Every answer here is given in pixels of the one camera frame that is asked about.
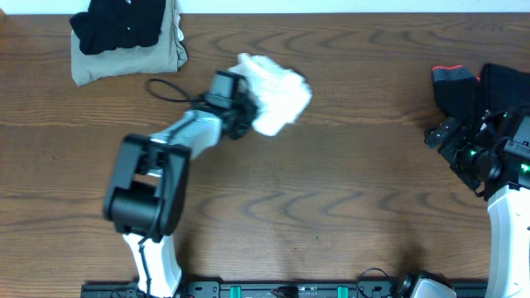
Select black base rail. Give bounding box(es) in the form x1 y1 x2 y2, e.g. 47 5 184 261
80 267 488 298

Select folded black garment on stack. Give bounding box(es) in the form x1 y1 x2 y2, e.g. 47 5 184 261
70 0 166 55

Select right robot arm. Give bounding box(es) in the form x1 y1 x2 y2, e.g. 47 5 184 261
424 104 529 297

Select folded khaki garment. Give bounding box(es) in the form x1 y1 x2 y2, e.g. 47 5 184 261
70 0 188 86

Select white t-shirt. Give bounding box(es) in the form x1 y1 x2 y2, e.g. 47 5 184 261
229 53 312 137

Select black garment with red trim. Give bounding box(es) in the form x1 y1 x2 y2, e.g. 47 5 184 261
431 65 479 127

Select black garment right edge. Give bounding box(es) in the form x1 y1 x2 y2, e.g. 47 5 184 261
475 64 529 119

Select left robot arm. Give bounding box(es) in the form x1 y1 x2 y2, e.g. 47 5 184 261
103 93 258 297

